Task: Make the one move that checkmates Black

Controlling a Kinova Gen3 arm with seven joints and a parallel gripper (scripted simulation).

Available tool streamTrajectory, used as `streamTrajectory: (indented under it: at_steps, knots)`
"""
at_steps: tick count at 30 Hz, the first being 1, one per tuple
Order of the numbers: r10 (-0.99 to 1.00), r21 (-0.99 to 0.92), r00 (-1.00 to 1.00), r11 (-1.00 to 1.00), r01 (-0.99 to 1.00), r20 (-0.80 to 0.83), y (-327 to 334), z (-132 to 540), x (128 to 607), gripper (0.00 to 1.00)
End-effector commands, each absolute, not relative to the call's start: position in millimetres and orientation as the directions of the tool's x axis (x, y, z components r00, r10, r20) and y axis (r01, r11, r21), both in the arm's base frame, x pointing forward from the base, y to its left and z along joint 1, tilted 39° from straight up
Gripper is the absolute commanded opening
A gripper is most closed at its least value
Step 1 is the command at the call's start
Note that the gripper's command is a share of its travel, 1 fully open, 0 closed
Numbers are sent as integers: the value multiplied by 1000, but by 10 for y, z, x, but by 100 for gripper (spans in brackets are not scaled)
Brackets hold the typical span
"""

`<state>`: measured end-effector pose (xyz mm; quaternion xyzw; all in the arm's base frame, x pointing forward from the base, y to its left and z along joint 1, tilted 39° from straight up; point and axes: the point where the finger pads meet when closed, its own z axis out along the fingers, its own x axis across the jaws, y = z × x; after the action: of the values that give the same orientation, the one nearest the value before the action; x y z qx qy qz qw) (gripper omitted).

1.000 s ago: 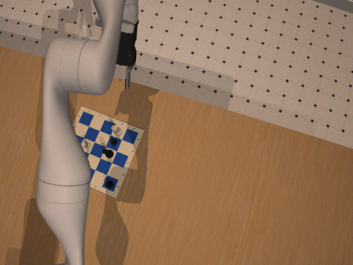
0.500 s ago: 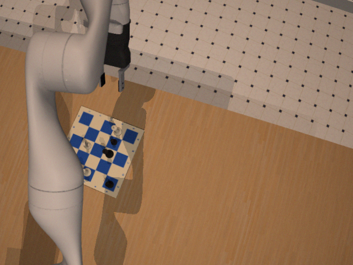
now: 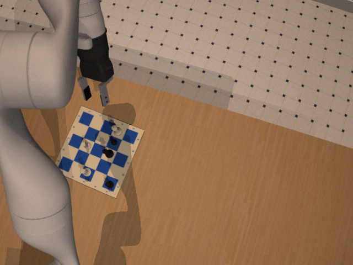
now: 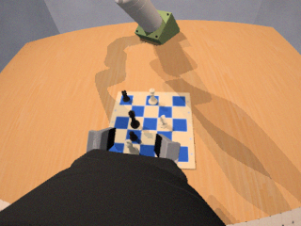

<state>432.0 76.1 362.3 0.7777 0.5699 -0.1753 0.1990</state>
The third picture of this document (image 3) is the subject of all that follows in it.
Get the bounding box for blue and cream chessboard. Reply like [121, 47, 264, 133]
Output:
[55, 106, 144, 198]

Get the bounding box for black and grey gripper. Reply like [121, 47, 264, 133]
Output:
[77, 9, 114, 107]

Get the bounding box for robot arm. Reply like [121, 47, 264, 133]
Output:
[0, 0, 101, 265]

